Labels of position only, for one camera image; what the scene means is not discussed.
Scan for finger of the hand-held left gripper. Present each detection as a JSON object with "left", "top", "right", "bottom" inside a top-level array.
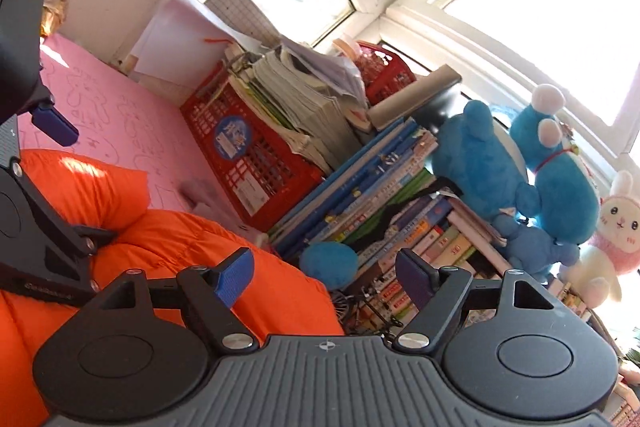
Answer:
[
  {"left": 10, "top": 161, "right": 119, "bottom": 258},
  {"left": 30, "top": 99, "right": 80, "bottom": 146}
]

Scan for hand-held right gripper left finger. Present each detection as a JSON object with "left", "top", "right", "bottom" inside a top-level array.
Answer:
[{"left": 99, "top": 247, "right": 261, "bottom": 354}]

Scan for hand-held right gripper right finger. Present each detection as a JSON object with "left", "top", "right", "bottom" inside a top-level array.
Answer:
[{"left": 392, "top": 249, "right": 559, "bottom": 353}]

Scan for orange puffer jacket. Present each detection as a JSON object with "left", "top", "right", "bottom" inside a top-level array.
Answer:
[{"left": 0, "top": 149, "right": 346, "bottom": 427}]

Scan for small brown plush toy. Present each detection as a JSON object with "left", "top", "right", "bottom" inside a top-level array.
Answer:
[{"left": 40, "top": 0, "right": 68, "bottom": 38}]

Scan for black model bicycle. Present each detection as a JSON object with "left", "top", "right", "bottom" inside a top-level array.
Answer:
[{"left": 330, "top": 284, "right": 416, "bottom": 338}]

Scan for row of large picture books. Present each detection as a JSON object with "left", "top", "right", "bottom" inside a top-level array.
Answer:
[{"left": 267, "top": 117, "right": 511, "bottom": 338}]

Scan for red plastic crate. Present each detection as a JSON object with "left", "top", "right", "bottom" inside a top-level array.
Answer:
[{"left": 180, "top": 62, "right": 326, "bottom": 232}]

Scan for white paper sheets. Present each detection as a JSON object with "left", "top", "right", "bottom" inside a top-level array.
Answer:
[{"left": 132, "top": 0, "right": 251, "bottom": 82}]

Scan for blue plush toy white ears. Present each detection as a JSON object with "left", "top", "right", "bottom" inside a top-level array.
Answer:
[{"left": 509, "top": 83, "right": 601, "bottom": 248}]

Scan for grey flat panel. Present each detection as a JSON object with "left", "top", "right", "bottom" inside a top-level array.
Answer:
[{"left": 370, "top": 64, "right": 463, "bottom": 132}]

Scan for stack of paper booklets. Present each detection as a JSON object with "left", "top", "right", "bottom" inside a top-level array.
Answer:
[{"left": 225, "top": 34, "right": 371, "bottom": 175}]

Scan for small red basket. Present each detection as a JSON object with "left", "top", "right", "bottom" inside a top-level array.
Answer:
[{"left": 332, "top": 38, "right": 417, "bottom": 105}]

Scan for white pink rabbit plush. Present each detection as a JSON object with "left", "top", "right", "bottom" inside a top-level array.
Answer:
[{"left": 557, "top": 169, "right": 640, "bottom": 308}]

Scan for grid cutting mat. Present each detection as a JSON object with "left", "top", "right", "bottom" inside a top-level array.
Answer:
[{"left": 205, "top": 0, "right": 281, "bottom": 52}]

